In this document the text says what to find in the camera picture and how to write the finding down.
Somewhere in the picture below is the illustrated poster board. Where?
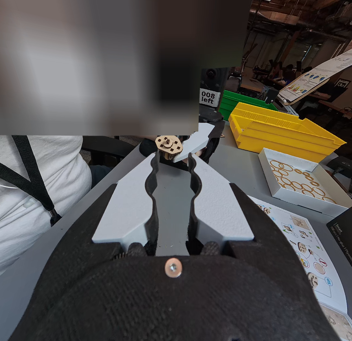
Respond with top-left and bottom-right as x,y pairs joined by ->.
278,48 -> 352,106

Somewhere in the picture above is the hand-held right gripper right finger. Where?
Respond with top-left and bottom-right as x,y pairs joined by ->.
188,152 -> 255,256

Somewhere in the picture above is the plywood sheet with ring cutouts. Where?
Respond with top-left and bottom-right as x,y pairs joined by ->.
269,159 -> 337,205

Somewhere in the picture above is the black cardboard box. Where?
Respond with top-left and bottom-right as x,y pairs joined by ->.
326,206 -> 352,267

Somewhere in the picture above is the grey desk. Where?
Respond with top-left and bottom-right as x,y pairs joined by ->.
0,121 -> 352,341

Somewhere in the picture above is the green plastic bin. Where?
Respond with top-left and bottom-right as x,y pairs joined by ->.
220,90 -> 279,121

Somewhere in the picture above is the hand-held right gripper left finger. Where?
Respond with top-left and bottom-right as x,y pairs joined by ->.
91,152 -> 160,256

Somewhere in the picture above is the white cardboard box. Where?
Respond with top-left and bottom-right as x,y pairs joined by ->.
258,148 -> 349,217

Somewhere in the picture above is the black lanyard strap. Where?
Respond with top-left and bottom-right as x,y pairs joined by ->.
0,135 -> 62,227

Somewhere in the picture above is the yellow plastic bin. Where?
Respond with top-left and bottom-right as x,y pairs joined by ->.
229,102 -> 347,163

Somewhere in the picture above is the illustrated instruction booklet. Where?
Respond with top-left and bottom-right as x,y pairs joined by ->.
247,195 -> 348,341

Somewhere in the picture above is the black plastic device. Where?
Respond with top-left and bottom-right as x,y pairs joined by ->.
327,155 -> 352,179

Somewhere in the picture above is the small wooden model assembly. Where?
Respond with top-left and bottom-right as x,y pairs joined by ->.
155,135 -> 184,162

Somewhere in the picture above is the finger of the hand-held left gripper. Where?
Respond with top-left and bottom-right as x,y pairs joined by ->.
172,123 -> 216,163

